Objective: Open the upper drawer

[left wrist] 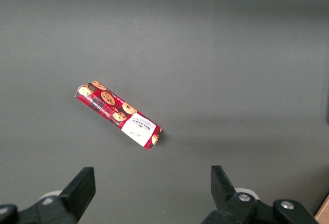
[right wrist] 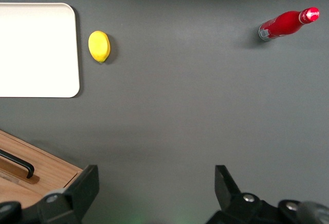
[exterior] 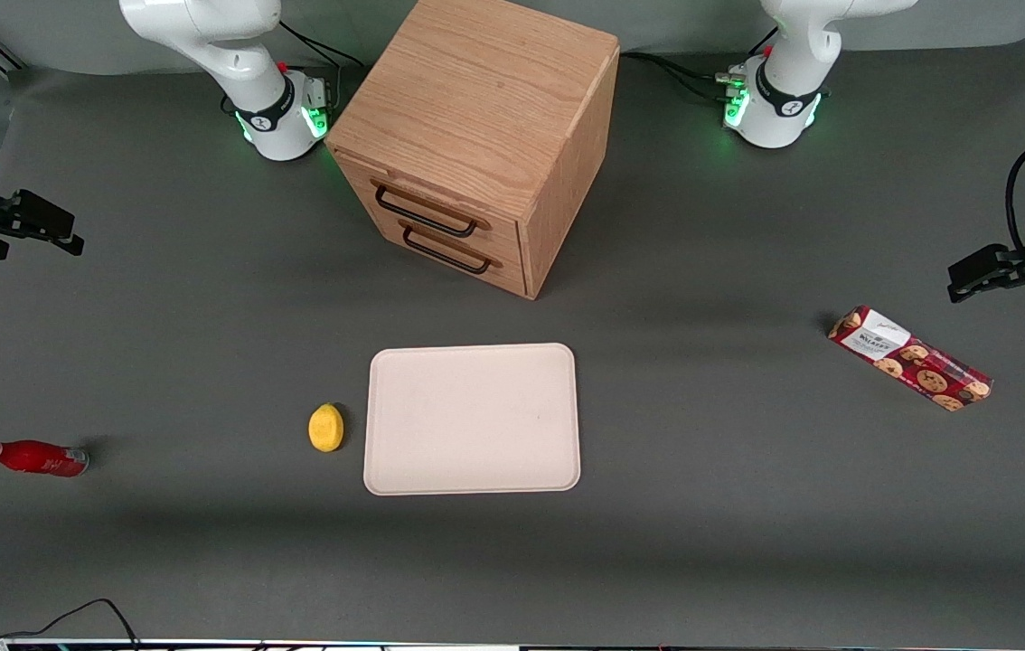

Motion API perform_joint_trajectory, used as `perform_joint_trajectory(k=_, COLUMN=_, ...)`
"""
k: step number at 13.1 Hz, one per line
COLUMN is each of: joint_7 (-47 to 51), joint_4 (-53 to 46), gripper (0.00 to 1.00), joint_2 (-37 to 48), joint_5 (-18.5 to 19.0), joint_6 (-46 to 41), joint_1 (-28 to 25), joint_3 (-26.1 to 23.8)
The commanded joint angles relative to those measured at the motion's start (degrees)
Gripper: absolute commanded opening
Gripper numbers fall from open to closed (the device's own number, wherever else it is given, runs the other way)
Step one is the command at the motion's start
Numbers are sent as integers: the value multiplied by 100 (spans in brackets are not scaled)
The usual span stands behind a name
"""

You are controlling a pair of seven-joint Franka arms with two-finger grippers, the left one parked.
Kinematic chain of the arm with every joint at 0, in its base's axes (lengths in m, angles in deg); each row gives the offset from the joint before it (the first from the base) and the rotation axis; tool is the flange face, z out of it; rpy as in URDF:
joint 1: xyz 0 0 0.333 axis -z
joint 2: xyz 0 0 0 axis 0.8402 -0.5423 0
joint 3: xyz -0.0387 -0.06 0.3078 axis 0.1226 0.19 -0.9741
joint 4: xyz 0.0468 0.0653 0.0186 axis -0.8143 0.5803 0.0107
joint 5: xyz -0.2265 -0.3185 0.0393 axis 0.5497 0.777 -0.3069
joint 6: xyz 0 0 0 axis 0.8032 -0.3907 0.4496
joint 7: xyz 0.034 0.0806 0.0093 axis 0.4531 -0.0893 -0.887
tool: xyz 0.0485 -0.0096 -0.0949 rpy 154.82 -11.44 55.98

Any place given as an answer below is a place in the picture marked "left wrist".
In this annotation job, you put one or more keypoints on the brown cardboard box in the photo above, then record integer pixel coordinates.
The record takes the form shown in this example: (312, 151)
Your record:
(324, 215)

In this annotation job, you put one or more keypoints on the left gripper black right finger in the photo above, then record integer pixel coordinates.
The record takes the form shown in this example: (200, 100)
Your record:
(226, 198)

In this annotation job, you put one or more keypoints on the red tartan cookie box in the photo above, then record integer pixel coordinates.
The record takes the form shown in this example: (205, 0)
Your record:
(110, 100)

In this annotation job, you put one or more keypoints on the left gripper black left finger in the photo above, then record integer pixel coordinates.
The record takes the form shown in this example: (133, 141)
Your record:
(72, 198)

